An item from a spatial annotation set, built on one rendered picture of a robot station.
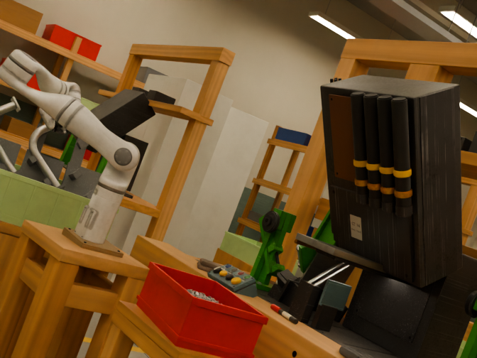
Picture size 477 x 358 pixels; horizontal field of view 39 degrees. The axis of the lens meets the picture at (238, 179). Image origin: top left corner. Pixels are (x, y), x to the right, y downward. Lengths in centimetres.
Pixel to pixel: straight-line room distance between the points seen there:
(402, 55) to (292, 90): 802
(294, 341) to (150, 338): 36
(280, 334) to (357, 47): 144
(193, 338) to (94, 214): 70
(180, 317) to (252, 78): 874
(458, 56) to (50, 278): 154
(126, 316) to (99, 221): 47
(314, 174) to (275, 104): 773
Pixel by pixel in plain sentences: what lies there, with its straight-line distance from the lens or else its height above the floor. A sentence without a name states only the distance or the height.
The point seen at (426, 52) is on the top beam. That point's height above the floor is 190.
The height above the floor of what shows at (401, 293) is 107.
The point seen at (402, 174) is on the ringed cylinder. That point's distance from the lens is 171.
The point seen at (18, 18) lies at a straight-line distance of 833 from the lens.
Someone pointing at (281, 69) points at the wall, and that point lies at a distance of 1050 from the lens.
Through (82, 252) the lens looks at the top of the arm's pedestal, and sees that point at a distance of 204.
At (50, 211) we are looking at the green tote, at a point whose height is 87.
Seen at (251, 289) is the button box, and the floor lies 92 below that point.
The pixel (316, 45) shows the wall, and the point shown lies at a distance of 1087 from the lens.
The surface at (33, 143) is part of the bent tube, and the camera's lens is 272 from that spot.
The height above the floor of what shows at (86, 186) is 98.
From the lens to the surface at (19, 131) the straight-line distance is 840.
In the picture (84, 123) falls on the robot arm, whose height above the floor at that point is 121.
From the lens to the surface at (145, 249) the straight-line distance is 242.
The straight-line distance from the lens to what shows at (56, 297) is 205.
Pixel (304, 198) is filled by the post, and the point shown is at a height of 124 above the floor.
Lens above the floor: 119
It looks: 1 degrees up
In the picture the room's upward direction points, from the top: 21 degrees clockwise
